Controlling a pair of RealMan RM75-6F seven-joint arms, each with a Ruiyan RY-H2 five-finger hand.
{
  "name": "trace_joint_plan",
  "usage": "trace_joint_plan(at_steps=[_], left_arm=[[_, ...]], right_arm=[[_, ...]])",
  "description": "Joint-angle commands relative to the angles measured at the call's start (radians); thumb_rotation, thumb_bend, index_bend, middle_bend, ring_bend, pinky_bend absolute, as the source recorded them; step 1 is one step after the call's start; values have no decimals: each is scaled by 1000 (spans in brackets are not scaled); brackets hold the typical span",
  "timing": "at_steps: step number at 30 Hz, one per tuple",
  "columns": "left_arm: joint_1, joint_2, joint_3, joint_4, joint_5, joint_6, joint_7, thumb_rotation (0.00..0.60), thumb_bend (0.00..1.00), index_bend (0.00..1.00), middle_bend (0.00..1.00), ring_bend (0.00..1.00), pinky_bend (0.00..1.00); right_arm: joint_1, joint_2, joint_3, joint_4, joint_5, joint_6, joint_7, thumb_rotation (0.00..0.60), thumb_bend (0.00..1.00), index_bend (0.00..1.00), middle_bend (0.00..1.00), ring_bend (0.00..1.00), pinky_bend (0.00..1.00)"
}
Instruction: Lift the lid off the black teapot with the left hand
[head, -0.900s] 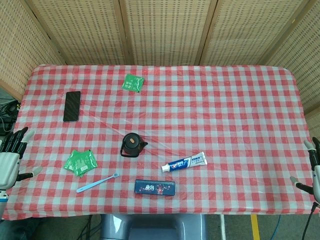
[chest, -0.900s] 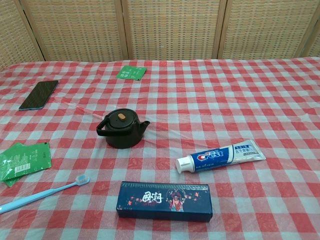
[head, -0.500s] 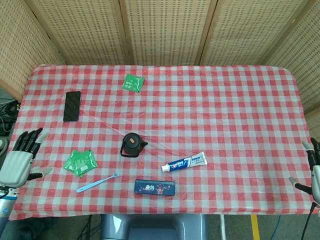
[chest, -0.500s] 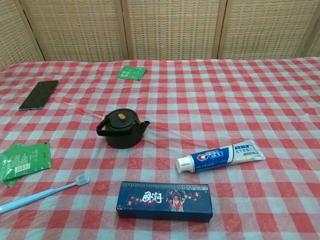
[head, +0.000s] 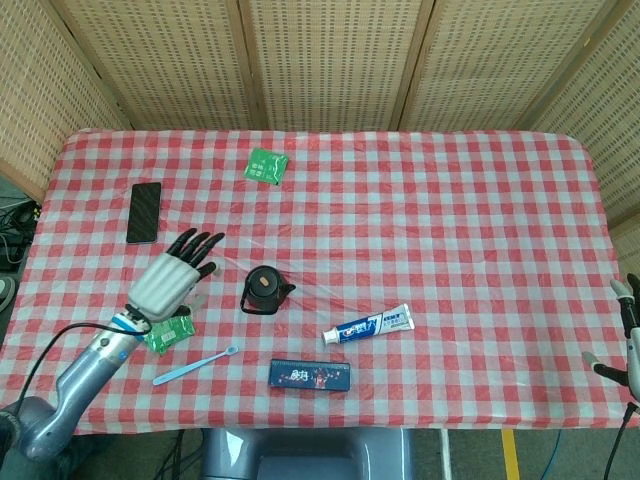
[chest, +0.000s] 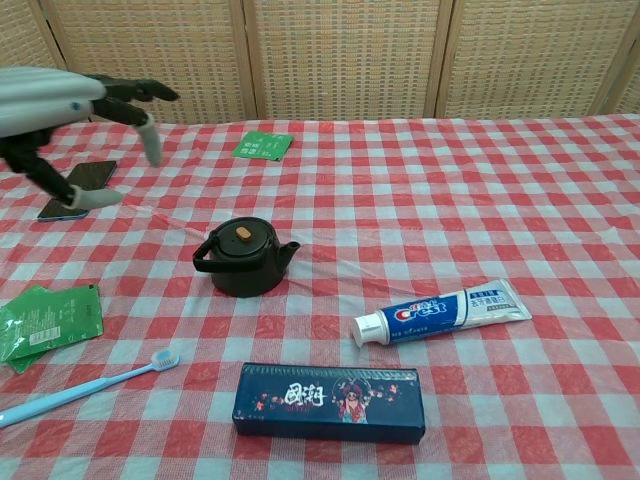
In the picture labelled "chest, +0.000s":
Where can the woven folding screen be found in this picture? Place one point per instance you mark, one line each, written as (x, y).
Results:
(325, 55)

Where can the black smartphone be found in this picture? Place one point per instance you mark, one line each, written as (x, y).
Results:
(85, 181)

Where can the green sachet with white print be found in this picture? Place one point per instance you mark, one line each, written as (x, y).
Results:
(261, 145)

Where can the Crest toothpaste tube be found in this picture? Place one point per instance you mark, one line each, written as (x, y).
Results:
(440, 314)

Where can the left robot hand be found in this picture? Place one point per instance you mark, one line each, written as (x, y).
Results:
(35, 100)

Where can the dark blue illustrated box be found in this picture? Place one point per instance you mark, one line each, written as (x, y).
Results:
(327, 404)

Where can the light blue toothbrush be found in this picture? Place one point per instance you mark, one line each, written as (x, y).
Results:
(80, 387)

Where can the black teapot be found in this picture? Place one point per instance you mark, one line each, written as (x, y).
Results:
(244, 267)

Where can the red white checkered tablecloth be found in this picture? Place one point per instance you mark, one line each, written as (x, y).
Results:
(400, 200)

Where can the green foil packet with barcode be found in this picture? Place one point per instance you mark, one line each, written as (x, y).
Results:
(57, 315)

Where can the black teapot lid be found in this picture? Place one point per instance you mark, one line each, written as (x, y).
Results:
(243, 239)

